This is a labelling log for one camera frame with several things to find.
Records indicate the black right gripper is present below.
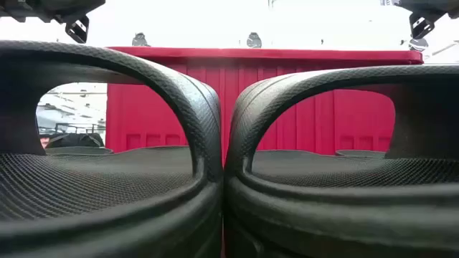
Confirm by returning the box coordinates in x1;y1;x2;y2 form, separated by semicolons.
394;0;459;41

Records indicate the black bag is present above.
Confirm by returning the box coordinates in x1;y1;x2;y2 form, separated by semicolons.
45;133;105;148

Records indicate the red ribbed plastic bin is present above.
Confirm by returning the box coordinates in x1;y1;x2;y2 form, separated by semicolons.
105;45;425;166

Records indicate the dark hanging lamp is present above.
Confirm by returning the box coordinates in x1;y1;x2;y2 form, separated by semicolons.
131;32;151;47
408;37;430;53
246;32;262;49

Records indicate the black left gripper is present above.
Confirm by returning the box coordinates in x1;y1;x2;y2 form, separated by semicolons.
0;0;107;44

